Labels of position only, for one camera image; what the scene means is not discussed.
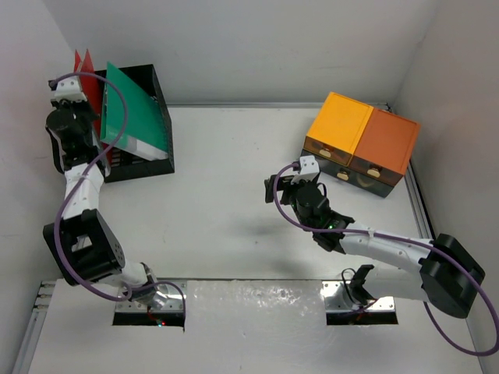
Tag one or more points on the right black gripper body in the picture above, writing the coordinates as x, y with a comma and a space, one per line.
289, 198

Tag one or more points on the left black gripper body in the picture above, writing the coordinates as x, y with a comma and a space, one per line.
83, 112

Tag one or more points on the red notebook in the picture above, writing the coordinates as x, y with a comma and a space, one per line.
91, 86

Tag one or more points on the green notebook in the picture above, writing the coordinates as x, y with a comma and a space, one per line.
133, 118

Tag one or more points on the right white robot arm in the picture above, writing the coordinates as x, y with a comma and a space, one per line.
437, 271

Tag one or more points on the left metal arm base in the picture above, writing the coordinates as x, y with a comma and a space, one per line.
167, 299

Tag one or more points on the right metal arm base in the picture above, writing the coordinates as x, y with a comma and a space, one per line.
336, 299

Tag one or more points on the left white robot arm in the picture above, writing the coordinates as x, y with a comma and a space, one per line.
81, 242

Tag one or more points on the black mesh file organizer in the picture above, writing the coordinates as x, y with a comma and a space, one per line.
125, 166

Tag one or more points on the yellow drawer box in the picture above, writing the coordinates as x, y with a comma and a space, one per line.
337, 129

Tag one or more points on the orange drawer box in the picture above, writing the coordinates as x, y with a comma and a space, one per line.
385, 147

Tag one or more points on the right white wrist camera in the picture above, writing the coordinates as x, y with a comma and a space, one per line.
306, 170

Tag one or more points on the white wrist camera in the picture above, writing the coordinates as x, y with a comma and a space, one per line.
68, 89
306, 170

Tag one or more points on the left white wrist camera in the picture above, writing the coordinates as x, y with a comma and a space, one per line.
68, 89

